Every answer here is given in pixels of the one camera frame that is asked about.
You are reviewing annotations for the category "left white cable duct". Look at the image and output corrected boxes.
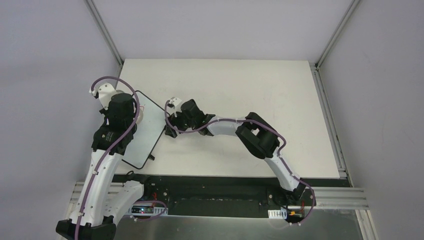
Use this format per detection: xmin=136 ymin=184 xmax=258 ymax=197
xmin=128 ymin=205 xmax=168 ymax=217

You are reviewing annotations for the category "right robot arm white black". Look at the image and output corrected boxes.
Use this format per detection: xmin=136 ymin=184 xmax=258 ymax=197
xmin=164 ymin=97 xmax=310 ymax=205

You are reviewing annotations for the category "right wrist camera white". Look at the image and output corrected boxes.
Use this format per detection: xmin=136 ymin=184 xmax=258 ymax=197
xmin=166 ymin=97 xmax=182 ymax=109

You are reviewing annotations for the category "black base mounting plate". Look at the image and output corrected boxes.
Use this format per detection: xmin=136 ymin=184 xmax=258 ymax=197
xmin=112 ymin=173 xmax=317 ymax=218

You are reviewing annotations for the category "white cable duct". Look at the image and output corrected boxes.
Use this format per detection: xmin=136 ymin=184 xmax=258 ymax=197
xmin=267 ymin=208 xmax=288 ymax=220
xmin=128 ymin=205 xmax=168 ymax=217

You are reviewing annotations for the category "silver mesh sponge eraser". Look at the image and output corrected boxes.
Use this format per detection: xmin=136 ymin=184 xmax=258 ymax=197
xmin=136 ymin=105 xmax=144 ymax=125

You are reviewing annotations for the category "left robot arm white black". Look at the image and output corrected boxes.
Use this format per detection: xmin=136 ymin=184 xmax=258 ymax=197
xmin=55 ymin=93 xmax=153 ymax=240

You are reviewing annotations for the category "right white cable duct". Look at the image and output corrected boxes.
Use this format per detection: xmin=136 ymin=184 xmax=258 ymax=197
xmin=267 ymin=208 xmax=288 ymax=220

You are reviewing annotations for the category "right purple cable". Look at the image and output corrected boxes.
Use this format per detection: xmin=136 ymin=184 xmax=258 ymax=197
xmin=164 ymin=100 xmax=317 ymax=226

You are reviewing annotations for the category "small black-framed whiteboard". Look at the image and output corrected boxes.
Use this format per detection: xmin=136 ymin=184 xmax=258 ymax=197
xmin=122 ymin=90 xmax=166 ymax=170

